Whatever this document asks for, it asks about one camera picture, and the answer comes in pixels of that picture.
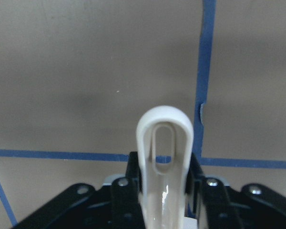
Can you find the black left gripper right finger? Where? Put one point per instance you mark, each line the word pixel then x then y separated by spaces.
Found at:
pixel 209 200

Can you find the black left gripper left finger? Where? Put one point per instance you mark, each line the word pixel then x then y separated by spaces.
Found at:
pixel 126 207

